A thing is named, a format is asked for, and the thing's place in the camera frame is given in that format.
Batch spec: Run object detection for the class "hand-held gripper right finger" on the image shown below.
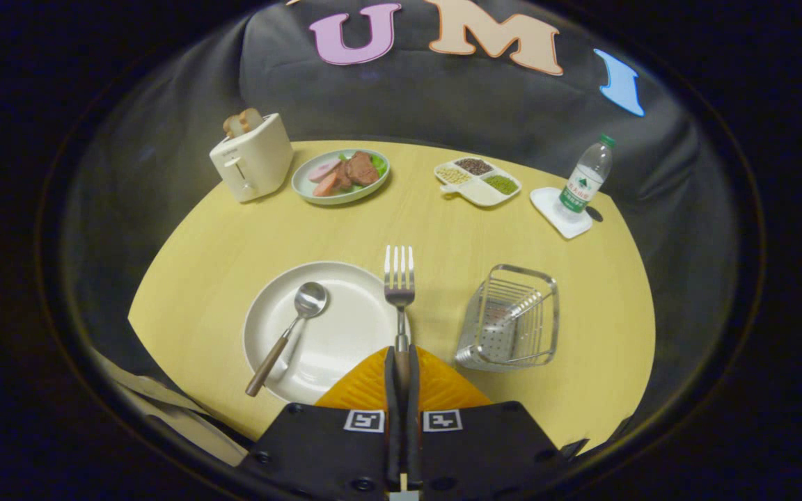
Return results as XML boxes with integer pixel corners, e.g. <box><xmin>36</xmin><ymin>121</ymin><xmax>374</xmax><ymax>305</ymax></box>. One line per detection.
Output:
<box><xmin>407</xmin><ymin>344</ymin><xmax>572</xmax><ymax>501</ymax></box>

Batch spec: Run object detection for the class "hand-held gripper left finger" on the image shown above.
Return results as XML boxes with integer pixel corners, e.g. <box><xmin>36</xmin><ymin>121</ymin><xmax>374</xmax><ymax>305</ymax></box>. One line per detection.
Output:
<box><xmin>237</xmin><ymin>346</ymin><xmax>403</xmax><ymax>501</ymax></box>

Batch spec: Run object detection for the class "wooden-handled metal fork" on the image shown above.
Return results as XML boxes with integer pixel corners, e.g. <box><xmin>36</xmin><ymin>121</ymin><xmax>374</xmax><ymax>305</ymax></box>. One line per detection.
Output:
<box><xmin>384</xmin><ymin>245</ymin><xmax>416</xmax><ymax>411</ymax></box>

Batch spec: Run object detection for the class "wooden-handled metal spoon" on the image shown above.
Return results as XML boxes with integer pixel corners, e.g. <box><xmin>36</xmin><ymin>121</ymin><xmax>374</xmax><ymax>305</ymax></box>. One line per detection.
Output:
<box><xmin>246</xmin><ymin>282</ymin><xmax>329</xmax><ymax>397</ymax></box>

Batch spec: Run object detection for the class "large white plate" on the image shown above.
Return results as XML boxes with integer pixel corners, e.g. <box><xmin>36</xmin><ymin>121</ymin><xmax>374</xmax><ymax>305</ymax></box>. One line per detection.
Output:
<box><xmin>243</xmin><ymin>261</ymin><xmax>412</xmax><ymax>406</ymax></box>

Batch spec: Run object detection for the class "pale green food plate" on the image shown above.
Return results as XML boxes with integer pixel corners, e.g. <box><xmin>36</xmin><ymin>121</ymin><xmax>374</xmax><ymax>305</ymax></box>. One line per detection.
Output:
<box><xmin>292</xmin><ymin>148</ymin><xmax>391</xmax><ymax>206</ymax></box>

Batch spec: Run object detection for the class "white divided grain dish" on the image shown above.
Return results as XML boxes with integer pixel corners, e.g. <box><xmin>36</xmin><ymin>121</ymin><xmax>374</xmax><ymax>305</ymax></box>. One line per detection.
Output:
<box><xmin>434</xmin><ymin>157</ymin><xmax>522</xmax><ymax>208</ymax></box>

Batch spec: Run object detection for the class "white square coaster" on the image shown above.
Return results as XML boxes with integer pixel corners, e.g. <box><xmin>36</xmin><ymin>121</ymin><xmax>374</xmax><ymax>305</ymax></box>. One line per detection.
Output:
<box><xmin>530</xmin><ymin>186</ymin><xmax>594</xmax><ymax>240</ymax></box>

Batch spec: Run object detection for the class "brown meat piece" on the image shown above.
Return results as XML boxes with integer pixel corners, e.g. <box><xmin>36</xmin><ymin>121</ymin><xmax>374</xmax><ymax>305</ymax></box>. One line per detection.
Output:
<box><xmin>344</xmin><ymin>151</ymin><xmax>380</xmax><ymax>187</ymax></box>

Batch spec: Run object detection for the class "green lettuce leaf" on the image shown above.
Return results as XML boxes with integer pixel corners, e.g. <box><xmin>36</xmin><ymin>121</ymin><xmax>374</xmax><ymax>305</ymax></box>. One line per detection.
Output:
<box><xmin>337</xmin><ymin>152</ymin><xmax>388</xmax><ymax>190</ymax></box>

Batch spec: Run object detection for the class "pink ham slice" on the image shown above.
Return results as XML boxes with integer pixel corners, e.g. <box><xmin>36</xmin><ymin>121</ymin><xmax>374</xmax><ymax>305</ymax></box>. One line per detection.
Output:
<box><xmin>307</xmin><ymin>159</ymin><xmax>343</xmax><ymax>184</ymax></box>

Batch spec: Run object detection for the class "white toaster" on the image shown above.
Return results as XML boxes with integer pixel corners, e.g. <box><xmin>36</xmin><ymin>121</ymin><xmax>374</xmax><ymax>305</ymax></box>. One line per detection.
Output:
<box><xmin>209</xmin><ymin>113</ymin><xmax>294</xmax><ymax>204</ymax></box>

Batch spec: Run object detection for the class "clear green-capped water bottle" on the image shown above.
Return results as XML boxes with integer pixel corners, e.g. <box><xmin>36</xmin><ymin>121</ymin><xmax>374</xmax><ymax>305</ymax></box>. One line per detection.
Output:
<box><xmin>558</xmin><ymin>134</ymin><xmax>616</xmax><ymax>222</ymax></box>

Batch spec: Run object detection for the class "metal wire cutlery rack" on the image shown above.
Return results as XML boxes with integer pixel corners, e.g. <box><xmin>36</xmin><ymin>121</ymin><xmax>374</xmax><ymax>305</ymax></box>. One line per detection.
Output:
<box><xmin>455</xmin><ymin>264</ymin><xmax>560</xmax><ymax>372</ymax></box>

